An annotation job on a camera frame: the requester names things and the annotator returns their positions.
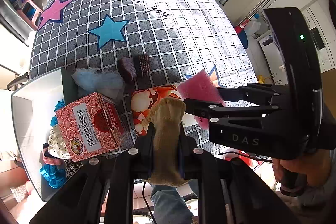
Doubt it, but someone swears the blue cloth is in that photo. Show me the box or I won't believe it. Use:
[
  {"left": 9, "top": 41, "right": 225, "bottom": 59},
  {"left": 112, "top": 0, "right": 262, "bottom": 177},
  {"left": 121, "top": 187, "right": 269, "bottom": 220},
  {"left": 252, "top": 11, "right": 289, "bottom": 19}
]
[
  {"left": 40, "top": 164, "right": 67, "bottom": 189},
  {"left": 50, "top": 99, "right": 66, "bottom": 127}
]

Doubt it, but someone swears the white polka dot scrunchie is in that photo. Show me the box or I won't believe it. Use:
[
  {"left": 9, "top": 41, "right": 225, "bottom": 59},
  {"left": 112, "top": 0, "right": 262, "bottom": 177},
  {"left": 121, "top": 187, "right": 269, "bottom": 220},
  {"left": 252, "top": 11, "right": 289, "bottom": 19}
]
[{"left": 48, "top": 124, "right": 70, "bottom": 159}]

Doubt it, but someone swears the pink sponge block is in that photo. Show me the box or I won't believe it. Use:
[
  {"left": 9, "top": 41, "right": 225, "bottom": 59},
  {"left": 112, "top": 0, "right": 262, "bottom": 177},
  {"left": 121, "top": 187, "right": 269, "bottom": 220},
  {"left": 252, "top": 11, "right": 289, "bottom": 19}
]
[{"left": 176, "top": 69, "right": 227, "bottom": 131}]

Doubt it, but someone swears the beige sock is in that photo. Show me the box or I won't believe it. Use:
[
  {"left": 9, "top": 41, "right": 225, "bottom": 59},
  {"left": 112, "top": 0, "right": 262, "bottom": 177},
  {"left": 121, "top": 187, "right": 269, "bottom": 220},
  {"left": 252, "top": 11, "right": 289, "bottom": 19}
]
[{"left": 142, "top": 97, "right": 186, "bottom": 186}]

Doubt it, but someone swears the light blue fluffy duster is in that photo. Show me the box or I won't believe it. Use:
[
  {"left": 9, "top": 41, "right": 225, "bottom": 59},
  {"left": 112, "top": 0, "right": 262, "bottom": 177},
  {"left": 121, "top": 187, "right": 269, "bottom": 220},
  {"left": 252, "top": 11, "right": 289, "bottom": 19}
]
[{"left": 72, "top": 68, "right": 125, "bottom": 103}]

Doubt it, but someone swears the leopard print scarf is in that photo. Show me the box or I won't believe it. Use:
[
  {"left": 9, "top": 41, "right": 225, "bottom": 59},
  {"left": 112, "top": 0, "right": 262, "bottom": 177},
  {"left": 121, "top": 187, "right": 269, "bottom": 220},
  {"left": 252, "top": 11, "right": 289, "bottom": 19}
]
[{"left": 64, "top": 159, "right": 83, "bottom": 179}]

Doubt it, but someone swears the pink striped sock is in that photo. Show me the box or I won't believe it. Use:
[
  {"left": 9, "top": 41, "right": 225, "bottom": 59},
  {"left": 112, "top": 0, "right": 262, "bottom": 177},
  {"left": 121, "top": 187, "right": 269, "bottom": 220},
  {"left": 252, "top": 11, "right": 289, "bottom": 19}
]
[{"left": 42, "top": 143, "right": 63, "bottom": 166}]

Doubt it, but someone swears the operator right hand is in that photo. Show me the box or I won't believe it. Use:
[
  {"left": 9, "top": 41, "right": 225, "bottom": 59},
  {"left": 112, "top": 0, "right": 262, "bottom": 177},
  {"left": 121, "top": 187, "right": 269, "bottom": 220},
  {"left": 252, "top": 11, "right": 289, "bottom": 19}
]
[{"left": 272, "top": 149, "right": 332, "bottom": 188}]

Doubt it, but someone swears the person in blue jeans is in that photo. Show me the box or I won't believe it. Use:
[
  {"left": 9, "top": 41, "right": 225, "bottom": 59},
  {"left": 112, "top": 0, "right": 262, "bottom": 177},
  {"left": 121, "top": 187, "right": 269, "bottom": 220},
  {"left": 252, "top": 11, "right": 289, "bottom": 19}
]
[{"left": 150, "top": 184, "right": 199, "bottom": 224}]

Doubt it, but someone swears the red patterned tissue box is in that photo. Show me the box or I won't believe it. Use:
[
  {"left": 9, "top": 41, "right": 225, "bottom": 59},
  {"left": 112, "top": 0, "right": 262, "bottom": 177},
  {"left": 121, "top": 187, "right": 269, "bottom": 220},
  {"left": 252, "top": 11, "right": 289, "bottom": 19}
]
[{"left": 56, "top": 92, "right": 126, "bottom": 162}]

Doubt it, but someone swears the orange fox tissue pack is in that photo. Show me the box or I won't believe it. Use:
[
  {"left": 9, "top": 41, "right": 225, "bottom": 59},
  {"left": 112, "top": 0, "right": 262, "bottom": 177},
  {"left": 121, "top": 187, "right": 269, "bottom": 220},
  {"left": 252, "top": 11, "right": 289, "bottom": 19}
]
[{"left": 131, "top": 85, "right": 197, "bottom": 136}]

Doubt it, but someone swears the white open storage box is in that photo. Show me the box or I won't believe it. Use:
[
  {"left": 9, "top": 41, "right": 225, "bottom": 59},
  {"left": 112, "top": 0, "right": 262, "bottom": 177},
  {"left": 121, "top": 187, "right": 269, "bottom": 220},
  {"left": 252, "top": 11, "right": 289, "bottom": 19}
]
[{"left": 11, "top": 68, "right": 78, "bottom": 202}]

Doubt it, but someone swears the white washing machine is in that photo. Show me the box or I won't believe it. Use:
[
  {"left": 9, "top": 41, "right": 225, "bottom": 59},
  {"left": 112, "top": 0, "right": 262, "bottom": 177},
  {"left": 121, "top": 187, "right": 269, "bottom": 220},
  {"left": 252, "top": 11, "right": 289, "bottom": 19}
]
[{"left": 259, "top": 0, "right": 335, "bottom": 89}]

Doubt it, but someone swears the beige folding chair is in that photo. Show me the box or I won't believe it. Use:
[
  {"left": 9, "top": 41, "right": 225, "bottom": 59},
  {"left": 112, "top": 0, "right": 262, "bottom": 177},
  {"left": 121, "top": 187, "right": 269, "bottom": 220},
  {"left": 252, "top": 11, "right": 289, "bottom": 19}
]
[{"left": 6, "top": 72, "right": 30, "bottom": 90}]

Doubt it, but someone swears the checkered star tablecloth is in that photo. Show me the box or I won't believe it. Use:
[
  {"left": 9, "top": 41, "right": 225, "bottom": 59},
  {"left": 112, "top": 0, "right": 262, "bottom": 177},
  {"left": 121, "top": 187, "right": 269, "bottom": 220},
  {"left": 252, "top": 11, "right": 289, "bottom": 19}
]
[{"left": 29, "top": 0, "right": 256, "bottom": 150}]

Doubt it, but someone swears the pink plastic stool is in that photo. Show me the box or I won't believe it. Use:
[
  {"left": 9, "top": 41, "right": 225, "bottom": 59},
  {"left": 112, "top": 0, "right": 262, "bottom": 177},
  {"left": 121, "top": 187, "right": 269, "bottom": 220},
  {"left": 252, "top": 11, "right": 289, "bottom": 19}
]
[{"left": 17, "top": 0, "right": 42, "bottom": 31}]

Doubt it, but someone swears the red handled mop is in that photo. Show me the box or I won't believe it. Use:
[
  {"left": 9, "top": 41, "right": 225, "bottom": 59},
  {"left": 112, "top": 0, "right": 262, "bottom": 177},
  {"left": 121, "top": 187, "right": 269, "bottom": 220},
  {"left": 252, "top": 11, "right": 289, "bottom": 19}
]
[{"left": 234, "top": 0, "right": 271, "bottom": 34}]

